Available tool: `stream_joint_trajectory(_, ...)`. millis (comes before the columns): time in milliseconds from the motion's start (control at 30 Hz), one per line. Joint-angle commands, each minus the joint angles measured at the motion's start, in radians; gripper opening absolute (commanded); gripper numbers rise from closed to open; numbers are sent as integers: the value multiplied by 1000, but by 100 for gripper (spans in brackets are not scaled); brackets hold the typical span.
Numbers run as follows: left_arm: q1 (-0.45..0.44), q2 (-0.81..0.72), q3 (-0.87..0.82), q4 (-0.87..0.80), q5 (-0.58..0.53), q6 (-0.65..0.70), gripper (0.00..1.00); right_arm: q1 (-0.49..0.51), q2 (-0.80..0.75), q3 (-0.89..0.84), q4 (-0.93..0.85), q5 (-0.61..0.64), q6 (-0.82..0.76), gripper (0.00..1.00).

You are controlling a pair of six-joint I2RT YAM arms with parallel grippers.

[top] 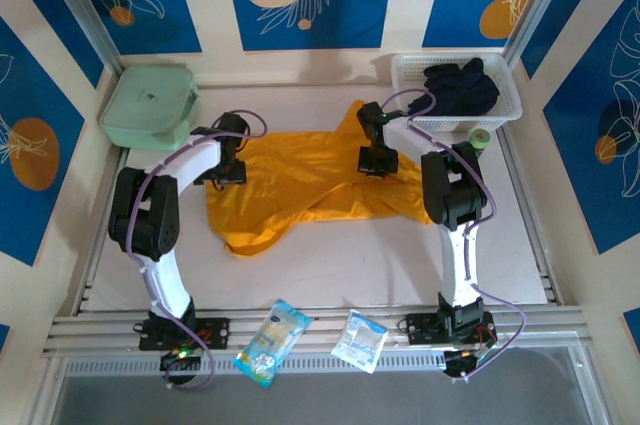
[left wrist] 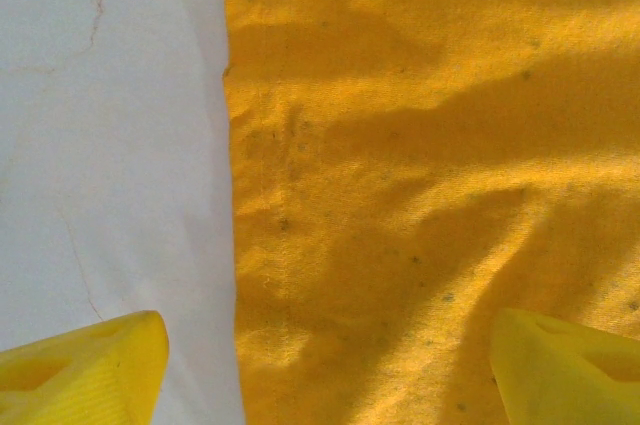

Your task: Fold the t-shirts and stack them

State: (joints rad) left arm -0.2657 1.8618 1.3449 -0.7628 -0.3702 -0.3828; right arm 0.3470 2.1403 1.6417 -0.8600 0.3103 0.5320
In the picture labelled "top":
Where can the white and blue wipes packet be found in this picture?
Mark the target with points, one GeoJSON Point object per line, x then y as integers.
{"type": "Point", "coordinates": [360, 340]}

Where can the aluminium frame post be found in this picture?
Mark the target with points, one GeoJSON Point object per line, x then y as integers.
{"type": "Point", "coordinates": [82, 10]}
{"type": "Point", "coordinates": [535, 5]}

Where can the blue and yellow wipes packet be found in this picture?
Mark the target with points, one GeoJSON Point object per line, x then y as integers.
{"type": "Point", "coordinates": [272, 340]}

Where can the white plastic mesh basket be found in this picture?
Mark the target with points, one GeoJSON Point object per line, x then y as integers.
{"type": "Point", "coordinates": [412, 70]}

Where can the long aluminium base rail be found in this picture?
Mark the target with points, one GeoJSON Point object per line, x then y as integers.
{"type": "Point", "coordinates": [327, 327]}

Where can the black controller board with LEDs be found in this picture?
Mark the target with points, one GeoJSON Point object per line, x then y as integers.
{"type": "Point", "coordinates": [180, 357]}
{"type": "Point", "coordinates": [465, 362]}

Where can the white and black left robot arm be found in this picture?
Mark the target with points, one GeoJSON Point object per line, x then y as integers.
{"type": "Point", "coordinates": [165, 280]}

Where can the green tape roll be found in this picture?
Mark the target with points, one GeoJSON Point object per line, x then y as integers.
{"type": "Point", "coordinates": [481, 140]}

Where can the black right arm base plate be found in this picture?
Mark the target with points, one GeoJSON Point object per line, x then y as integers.
{"type": "Point", "coordinates": [422, 330]}

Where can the aluminium side rail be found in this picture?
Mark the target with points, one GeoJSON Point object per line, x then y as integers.
{"type": "Point", "coordinates": [97, 235]}
{"type": "Point", "coordinates": [537, 245]}

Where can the mint green zip case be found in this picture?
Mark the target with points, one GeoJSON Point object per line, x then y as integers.
{"type": "Point", "coordinates": [145, 100]}

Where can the navy blue t-shirt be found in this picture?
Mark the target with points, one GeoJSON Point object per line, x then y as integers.
{"type": "Point", "coordinates": [465, 90]}

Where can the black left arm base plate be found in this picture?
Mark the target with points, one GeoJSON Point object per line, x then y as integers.
{"type": "Point", "coordinates": [215, 332]}

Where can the yellow t-shirt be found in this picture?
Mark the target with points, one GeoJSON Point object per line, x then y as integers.
{"type": "Point", "coordinates": [290, 170]}

